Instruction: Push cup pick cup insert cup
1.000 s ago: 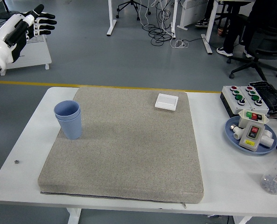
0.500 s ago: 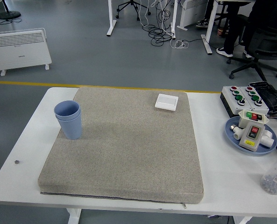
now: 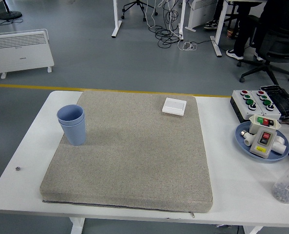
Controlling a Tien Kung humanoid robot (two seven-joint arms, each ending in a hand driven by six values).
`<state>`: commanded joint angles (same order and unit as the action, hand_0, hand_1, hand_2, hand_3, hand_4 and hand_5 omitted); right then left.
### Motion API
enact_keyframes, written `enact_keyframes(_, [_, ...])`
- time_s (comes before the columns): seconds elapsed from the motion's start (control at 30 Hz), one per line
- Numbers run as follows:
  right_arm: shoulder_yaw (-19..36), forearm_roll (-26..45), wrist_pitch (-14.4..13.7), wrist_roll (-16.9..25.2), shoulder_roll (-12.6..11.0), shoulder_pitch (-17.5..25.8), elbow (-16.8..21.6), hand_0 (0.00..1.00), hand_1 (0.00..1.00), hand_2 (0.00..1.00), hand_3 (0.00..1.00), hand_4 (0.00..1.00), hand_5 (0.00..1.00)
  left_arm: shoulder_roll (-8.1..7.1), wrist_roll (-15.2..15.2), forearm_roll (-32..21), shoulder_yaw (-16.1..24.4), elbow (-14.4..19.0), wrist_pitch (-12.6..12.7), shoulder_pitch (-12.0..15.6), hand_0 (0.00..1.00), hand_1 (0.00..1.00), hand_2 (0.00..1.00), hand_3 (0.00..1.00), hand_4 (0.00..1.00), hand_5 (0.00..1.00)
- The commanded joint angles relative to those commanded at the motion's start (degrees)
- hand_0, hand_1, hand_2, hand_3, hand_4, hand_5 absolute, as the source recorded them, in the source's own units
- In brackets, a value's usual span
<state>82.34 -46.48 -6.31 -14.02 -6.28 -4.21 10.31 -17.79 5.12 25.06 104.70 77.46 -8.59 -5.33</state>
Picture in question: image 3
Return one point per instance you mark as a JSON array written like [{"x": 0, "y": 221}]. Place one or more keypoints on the blue ribbed plastic cup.
[
  {"x": 73, "y": 136},
  {"x": 70, "y": 112}
]

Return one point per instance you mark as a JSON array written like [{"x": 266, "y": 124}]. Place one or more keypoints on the white push-button control box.
[
  {"x": 243, "y": 107},
  {"x": 271, "y": 111}
]

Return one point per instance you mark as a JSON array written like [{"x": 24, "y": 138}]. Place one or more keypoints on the white electric panel heater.
[
  {"x": 20, "y": 56},
  {"x": 199, "y": 14}
]

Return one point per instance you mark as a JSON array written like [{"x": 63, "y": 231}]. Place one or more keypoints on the black round stand base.
[{"x": 9, "y": 15}]

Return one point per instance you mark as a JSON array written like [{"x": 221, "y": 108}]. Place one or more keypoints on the grey-brown cushion mat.
[{"x": 134, "y": 158}]

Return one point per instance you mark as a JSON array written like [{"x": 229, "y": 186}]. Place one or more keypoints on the black chair star base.
[{"x": 137, "y": 3}]

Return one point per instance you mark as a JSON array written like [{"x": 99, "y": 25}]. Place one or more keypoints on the person with black-white sneakers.
[{"x": 216, "y": 12}]

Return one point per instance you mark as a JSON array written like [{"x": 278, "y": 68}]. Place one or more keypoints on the white table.
[{"x": 232, "y": 182}]

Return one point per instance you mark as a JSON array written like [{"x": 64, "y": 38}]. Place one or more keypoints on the blue plate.
[{"x": 241, "y": 146}]

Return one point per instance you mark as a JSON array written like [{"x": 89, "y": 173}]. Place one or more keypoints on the brown can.
[{"x": 230, "y": 33}]

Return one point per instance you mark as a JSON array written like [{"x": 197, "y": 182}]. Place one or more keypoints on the white pipe fitting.
[
  {"x": 279, "y": 146},
  {"x": 247, "y": 140}
]

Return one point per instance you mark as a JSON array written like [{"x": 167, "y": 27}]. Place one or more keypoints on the seated person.
[{"x": 241, "y": 36}]

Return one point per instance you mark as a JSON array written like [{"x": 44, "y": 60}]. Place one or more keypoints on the black tool case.
[{"x": 284, "y": 100}]

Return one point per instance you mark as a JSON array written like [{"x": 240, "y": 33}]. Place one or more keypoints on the black office chair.
[{"x": 278, "y": 46}]

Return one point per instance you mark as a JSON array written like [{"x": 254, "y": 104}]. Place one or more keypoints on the clear bottle with red cap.
[{"x": 285, "y": 185}]

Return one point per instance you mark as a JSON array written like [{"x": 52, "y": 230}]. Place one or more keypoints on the white desk frame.
[
  {"x": 217, "y": 39},
  {"x": 115, "y": 19}
]

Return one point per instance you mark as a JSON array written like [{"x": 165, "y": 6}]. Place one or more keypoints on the white wall switch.
[{"x": 174, "y": 106}]

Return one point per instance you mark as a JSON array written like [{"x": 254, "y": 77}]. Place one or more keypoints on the cream three-button switch box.
[{"x": 254, "y": 122}]

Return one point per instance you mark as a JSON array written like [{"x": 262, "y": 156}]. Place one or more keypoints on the grey power push-button switch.
[{"x": 262, "y": 143}]

